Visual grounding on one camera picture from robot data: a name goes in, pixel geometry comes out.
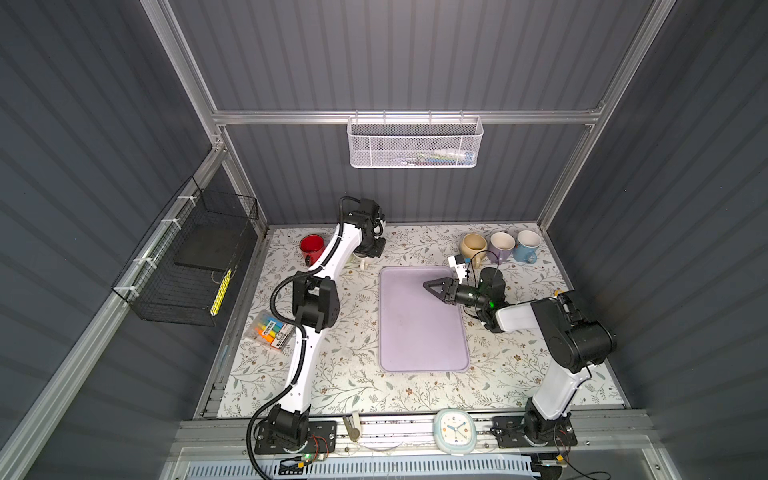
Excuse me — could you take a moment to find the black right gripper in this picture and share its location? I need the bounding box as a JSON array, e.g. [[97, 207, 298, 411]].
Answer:
[[425, 280, 489, 312]]

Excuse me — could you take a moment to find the beige ceramic teapot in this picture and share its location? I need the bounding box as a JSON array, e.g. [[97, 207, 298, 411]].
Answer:
[[460, 233, 488, 268]]

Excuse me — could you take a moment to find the red mug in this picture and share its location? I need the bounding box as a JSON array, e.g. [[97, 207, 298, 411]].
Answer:
[[299, 234, 325, 267]]

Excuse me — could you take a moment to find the purple mug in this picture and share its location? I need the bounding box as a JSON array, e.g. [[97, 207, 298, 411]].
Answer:
[[487, 232, 516, 265]]

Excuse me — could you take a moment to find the blue mug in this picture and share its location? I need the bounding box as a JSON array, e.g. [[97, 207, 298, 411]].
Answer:
[[513, 230, 542, 264]]

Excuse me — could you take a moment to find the white mug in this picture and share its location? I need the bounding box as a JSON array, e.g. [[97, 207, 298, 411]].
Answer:
[[353, 253, 375, 270]]

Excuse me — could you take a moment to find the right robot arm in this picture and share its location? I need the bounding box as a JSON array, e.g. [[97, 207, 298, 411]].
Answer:
[[423, 265, 617, 447]]

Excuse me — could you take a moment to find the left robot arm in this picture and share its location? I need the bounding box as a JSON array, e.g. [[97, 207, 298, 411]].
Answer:
[[246, 196, 386, 451]]

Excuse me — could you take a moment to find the lavender plastic tray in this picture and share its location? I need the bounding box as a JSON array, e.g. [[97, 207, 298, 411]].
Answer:
[[379, 266, 470, 373]]

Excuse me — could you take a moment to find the colourful marker pack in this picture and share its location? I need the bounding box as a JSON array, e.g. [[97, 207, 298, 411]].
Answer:
[[251, 311, 295, 350]]

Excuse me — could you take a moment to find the mint alarm clock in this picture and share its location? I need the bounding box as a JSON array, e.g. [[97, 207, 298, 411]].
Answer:
[[433, 409, 477, 455]]

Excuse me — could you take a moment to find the yellow marker in basket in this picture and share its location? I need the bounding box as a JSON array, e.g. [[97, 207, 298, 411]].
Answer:
[[209, 269, 233, 317]]

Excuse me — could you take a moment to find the white wire basket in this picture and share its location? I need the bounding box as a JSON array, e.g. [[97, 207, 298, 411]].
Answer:
[[346, 115, 484, 169]]

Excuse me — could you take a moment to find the black wire basket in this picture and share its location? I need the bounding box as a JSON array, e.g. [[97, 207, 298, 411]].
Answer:
[[113, 180, 260, 327]]

